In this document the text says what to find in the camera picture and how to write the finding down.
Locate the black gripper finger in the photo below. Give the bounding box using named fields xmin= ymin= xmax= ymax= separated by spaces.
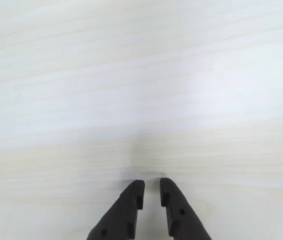
xmin=159 ymin=177 xmax=213 ymax=240
xmin=85 ymin=179 xmax=146 ymax=240

